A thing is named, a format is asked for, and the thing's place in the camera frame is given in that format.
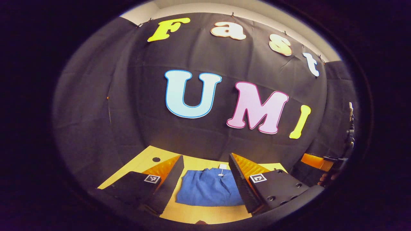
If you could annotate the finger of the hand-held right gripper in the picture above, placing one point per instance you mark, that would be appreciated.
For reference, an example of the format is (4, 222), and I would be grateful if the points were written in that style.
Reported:
(316, 161)

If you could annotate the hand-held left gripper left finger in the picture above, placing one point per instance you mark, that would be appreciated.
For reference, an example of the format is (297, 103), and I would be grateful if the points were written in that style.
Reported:
(170, 187)

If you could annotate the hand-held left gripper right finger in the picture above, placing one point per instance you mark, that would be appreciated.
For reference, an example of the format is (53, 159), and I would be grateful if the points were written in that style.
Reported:
(240, 184)

